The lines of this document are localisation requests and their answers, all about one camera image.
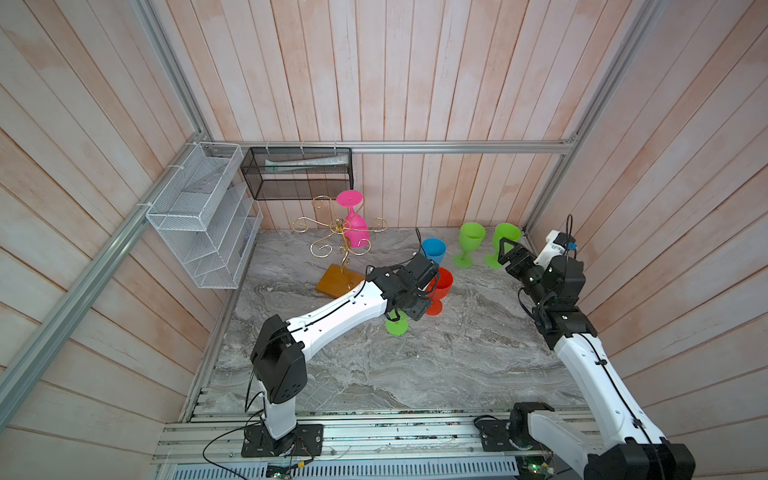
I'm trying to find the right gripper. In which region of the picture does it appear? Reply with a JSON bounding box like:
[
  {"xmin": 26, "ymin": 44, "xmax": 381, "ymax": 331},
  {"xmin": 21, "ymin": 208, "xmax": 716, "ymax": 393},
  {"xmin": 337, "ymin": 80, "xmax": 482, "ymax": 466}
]
[{"xmin": 498, "ymin": 237, "xmax": 547, "ymax": 311}]

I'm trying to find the green wine glass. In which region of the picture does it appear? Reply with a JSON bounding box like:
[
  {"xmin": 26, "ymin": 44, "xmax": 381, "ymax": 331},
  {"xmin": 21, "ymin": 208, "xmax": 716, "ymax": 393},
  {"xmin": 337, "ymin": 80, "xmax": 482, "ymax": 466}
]
[
  {"xmin": 484, "ymin": 222, "xmax": 523, "ymax": 269},
  {"xmin": 386, "ymin": 309, "xmax": 409, "ymax": 337},
  {"xmin": 454, "ymin": 222, "xmax": 486, "ymax": 269}
]

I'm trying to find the red wine glass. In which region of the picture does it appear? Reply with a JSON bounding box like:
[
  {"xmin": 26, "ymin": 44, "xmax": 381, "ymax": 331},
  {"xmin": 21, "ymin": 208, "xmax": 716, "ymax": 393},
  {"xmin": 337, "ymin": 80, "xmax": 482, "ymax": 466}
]
[{"xmin": 426, "ymin": 267, "xmax": 454, "ymax": 316}]

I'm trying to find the blue wine glass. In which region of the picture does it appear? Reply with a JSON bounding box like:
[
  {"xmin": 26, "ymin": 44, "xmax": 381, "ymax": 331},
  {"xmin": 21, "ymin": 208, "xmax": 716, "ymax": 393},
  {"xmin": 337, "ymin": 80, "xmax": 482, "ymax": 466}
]
[{"xmin": 421, "ymin": 238, "xmax": 447, "ymax": 264}]

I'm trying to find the pink wine glass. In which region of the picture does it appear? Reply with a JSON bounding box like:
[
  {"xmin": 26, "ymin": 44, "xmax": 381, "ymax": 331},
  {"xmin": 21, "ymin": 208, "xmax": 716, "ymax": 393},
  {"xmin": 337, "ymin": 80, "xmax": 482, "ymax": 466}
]
[{"xmin": 336, "ymin": 190, "xmax": 370, "ymax": 249}]

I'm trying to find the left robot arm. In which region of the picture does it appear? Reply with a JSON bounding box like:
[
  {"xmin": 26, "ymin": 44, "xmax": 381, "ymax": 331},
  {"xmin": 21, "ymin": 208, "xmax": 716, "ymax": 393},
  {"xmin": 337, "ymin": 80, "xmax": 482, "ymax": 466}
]
[{"xmin": 251, "ymin": 254, "xmax": 439, "ymax": 440}]

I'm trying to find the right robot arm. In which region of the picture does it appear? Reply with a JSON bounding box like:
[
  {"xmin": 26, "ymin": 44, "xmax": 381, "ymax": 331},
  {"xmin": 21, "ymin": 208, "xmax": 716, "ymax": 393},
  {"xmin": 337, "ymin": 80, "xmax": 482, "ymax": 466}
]
[{"xmin": 498, "ymin": 231, "xmax": 696, "ymax": 479}]

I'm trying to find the black mesh basket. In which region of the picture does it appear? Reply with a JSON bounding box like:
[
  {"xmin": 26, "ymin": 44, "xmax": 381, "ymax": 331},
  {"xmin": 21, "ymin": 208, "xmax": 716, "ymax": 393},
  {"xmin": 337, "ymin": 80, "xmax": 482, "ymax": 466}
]
[{"xmin": 240, "ymin": 146, "xmax": 355, "ymax": 201}]

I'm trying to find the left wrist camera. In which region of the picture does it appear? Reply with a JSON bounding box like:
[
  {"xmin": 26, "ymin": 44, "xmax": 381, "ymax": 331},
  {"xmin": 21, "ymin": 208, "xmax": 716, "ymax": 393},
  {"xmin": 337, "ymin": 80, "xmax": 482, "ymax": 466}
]
[{"xmin": 405, "ymin": 253, "xmax": 439, "ymax": 289}]

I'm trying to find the gold wire wine glass rack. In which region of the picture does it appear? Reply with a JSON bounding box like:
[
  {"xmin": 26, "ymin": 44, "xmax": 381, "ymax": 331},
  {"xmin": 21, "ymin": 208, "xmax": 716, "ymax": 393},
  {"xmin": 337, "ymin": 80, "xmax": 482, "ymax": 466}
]
[{"xmin": 291, "ymin": 195, "xmax": 389, "ymax": 298}]

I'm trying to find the horizontal aluminium frame bar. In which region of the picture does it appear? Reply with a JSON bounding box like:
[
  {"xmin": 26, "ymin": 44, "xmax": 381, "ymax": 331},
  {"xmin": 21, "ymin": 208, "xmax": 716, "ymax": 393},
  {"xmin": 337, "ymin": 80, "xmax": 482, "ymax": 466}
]
[{"xmin": 227, "ymin": 140, "xmax": 575, "ymax": 154}]

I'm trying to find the white wire mesh shelf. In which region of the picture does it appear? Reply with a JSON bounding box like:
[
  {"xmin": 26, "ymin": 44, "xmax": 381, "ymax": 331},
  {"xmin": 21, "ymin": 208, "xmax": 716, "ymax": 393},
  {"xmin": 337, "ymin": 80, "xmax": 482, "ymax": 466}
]
[{"xmin": 147, "ymin": 142, "xmax": 263, "ymax": 290}]

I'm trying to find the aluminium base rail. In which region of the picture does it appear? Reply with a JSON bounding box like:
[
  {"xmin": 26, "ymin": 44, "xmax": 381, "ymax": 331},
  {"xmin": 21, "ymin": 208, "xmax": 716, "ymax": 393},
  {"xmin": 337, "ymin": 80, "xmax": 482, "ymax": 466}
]
[{"xmin": 151, "ymin": 407, "xmax": 602, "ymax": 479}]

